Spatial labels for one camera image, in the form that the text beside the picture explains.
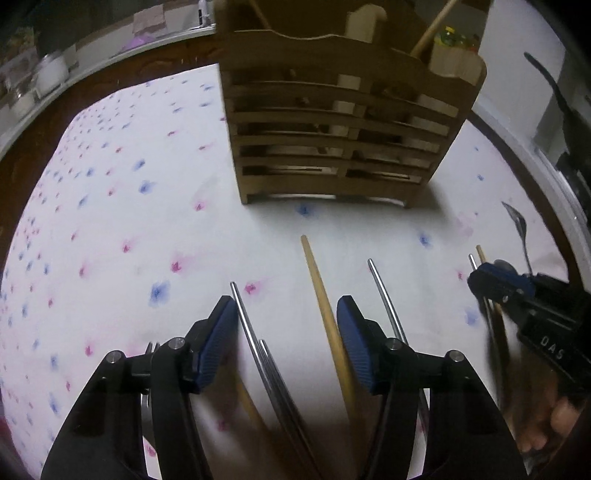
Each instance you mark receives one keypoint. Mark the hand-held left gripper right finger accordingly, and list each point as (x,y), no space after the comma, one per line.
(355,341)

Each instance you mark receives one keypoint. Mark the yellow green drink bottle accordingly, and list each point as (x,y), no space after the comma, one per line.
(450,38)

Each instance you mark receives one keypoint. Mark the person's right hand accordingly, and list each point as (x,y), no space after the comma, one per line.
(565,417)

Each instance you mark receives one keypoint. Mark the white electric cooker pot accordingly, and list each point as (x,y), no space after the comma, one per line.
(51,71)

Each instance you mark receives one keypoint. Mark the floral printed white tablecloth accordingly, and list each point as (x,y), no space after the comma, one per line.
(138,230)

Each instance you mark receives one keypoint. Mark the white kitchen countertop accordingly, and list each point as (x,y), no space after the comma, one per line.
(92,53)

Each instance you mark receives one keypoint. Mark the beige hanging towel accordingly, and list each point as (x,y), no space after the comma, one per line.
(148,18)

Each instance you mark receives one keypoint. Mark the wooden slatted utensil holder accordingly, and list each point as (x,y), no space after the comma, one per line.
(323,115)

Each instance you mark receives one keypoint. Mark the wooden chopstick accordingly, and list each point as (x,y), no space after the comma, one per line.
(249,406)
(323,295)
(431,30)
(501,332)

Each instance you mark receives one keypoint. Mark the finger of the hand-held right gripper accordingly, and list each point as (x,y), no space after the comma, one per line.
(485,281)
(517,279)

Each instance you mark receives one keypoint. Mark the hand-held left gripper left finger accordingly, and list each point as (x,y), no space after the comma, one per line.
(217,341)

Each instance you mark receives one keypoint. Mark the metal spoon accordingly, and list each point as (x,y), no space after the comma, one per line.
(517,219)

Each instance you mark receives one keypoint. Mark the metal chopstick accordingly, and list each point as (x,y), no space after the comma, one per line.
(244,323)
(489,323)
(385,290)
(272,364)

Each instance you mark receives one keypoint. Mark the pink plastic basin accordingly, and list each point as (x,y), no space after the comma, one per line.
(136,44)

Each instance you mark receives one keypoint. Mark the small lidded metal pot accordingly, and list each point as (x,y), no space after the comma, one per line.
(21,99)

